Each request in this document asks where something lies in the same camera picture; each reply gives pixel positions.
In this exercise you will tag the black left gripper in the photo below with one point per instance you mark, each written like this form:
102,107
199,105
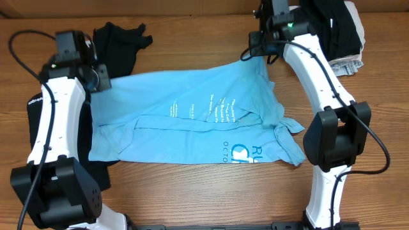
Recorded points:
103,76

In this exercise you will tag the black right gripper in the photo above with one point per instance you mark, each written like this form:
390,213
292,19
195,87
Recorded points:
257,41

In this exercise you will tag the light blue t-shirt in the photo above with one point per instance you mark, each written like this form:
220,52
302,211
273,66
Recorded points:
223,115

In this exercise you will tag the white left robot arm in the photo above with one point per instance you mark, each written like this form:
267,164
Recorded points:
55,189

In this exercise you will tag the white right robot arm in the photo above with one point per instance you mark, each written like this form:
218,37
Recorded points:
334,138

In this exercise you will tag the black shirt with logo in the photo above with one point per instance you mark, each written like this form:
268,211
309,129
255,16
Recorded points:
116,48

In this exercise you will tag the black folded garment on pile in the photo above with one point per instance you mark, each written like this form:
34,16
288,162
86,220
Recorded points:
334,26

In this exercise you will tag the grey patterned folded garment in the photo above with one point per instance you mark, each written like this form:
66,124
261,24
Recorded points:
348,65

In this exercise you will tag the beige folded garment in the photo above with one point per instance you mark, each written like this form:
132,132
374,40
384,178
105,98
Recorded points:
300,16

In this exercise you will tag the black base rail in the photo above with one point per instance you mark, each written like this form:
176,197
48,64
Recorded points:
223,226

